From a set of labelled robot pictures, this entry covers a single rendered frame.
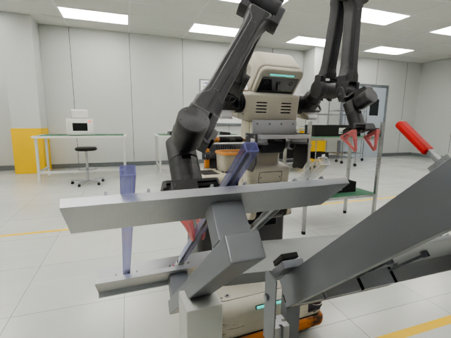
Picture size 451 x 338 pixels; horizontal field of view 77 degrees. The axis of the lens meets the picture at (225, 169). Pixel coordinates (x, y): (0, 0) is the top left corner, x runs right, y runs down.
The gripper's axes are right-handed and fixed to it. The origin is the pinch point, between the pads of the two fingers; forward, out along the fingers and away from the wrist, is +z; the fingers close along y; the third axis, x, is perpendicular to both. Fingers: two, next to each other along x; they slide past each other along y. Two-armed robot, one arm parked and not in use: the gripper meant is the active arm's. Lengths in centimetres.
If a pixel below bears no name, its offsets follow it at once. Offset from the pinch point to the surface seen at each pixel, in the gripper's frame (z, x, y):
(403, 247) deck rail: 11.0, -17.6, 21.7
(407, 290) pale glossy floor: 21, 114, 164
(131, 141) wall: -415, 525, 27
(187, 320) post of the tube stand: 12.2, 3.3, -3.2
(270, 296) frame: 10.8, 17.5, 18.4
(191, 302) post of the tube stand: 9.7, 3.9, -2.0
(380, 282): 14, 17, 50
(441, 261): 13, 17, 74
